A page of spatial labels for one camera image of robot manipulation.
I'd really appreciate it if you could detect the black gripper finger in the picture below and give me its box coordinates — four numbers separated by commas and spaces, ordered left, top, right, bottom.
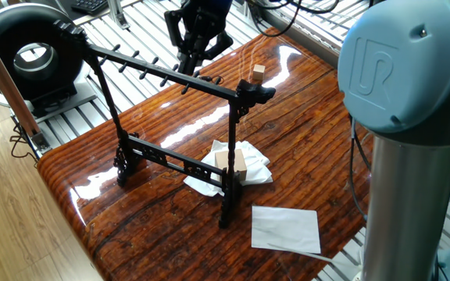
198, 29, 235, 67
163, 9, 202, 76

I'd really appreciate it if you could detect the white cable tie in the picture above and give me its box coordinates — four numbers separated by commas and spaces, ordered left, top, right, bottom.
266, 242, 363, 271

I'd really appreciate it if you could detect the thin black floor cable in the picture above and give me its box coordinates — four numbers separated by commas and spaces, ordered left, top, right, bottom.
9, 124, 38, 161

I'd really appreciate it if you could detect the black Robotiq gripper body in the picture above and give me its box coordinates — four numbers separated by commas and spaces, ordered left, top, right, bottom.
179, 0, 234, 33

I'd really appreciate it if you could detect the brown calligraphy brush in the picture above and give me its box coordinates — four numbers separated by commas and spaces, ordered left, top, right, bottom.
187, 70, 225, 86

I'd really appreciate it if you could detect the brown wooden post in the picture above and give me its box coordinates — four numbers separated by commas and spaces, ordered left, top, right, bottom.
0, 17, 52, 153

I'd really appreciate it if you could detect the flat white paper sheet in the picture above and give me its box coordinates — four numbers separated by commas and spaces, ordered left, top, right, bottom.
251, 205, 322, 254

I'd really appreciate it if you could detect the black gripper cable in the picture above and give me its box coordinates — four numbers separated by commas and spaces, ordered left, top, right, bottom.
245, 0, 340, 38

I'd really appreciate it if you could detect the small wooden cube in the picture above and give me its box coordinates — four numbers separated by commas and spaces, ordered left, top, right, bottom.
252, 64, 267, 82

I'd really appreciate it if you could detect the large light wooden block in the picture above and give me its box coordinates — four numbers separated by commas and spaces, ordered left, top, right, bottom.
214, 148, 248, 182

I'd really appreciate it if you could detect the black keyboard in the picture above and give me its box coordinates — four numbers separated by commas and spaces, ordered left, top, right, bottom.
70, 0, 111, 16

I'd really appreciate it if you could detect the crumpled white tissue pile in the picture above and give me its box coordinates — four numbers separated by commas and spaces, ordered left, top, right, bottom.
183, 139, 274, 198

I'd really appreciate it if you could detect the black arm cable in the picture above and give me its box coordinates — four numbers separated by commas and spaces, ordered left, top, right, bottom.
348, 116, 371, 222

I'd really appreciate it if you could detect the black round fan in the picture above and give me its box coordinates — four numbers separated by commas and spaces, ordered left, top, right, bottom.
0, 2, 93, 118

